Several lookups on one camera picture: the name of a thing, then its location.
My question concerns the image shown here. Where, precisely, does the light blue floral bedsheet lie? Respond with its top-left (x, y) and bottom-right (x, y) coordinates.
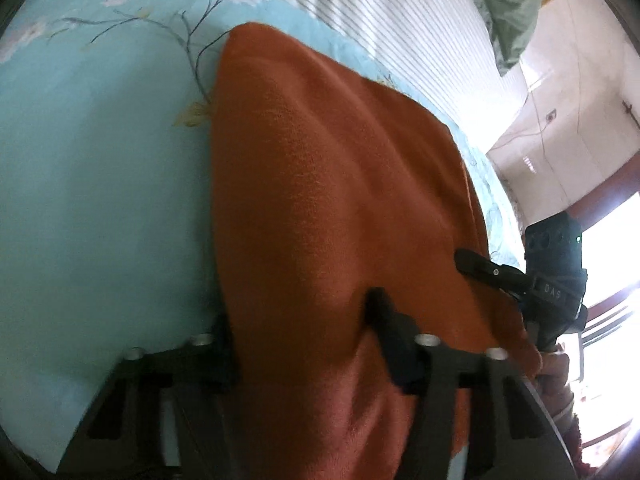
top-left (0, 0), bottom-right (526, 476)

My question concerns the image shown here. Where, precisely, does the orange knit sweater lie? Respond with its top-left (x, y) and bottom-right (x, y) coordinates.
top-left (209, 21), bottom-right (543, 480)

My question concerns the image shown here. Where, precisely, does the person's right hand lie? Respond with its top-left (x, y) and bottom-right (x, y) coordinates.
top-left (539, 351), bottom-right (574, 417)

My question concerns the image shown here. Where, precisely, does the thin wall cable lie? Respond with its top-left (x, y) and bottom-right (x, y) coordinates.
top-left (487, 25), bottom-right (586, 156)

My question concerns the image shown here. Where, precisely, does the person's right forearm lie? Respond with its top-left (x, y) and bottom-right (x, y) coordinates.
top-left (552, 400), bottom-right (586, 471)

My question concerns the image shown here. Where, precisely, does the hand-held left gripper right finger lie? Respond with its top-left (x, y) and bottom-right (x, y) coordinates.
top-left (364, 287), bottom-right (576, 480)

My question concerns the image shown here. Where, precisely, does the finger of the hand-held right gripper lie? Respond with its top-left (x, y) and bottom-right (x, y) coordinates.
top-left (454, 248), bottom-right (531, 296)

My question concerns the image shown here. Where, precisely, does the green pillow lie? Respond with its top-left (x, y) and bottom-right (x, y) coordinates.
top-left (450, 0), bottom-right (543, 78)

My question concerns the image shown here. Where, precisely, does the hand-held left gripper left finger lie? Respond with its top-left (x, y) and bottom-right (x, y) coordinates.
top-left (55, 310), bottom-right (241, 480)

